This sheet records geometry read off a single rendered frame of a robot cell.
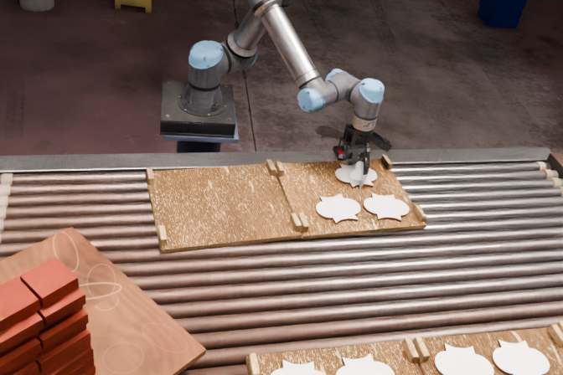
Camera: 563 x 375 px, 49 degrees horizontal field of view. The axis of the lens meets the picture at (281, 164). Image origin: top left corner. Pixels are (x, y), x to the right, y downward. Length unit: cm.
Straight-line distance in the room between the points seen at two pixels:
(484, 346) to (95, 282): 97
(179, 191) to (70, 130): 201
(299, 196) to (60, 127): 221
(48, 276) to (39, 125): 282
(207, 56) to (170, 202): 58
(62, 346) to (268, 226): 81
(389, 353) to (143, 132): 257
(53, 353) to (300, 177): 109
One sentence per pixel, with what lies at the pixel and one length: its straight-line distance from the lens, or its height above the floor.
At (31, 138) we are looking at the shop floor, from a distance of 381.
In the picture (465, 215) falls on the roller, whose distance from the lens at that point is 211.
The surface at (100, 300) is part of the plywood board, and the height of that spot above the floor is 104.
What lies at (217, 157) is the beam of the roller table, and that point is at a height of 92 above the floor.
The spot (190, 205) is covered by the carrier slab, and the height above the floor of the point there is 94.
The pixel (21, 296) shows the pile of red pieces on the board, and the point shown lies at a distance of 111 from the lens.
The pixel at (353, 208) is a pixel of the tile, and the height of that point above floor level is 95.
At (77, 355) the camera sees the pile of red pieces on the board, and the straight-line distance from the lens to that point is 125.
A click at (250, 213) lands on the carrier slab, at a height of 94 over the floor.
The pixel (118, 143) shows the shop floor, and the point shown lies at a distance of 373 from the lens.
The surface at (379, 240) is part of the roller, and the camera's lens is 190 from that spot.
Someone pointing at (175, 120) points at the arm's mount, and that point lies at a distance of 224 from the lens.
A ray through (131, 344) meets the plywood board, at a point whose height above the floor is 104.
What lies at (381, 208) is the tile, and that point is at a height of 95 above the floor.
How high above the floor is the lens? 215
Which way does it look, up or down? 36 degrees down
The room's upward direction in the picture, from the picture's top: 10 degrees clockwise
